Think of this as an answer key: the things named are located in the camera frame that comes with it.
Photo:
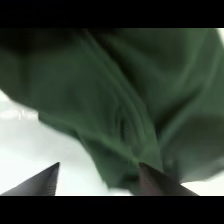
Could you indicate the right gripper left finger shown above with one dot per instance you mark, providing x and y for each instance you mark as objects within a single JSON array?
[{"x": 43, "y": 184}]

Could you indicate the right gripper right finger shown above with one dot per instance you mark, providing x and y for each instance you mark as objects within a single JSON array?
[{"x": 156, "y": 185}]

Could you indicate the dark green shirt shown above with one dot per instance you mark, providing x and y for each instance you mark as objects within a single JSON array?
[{"x": 126, "y": 93}]

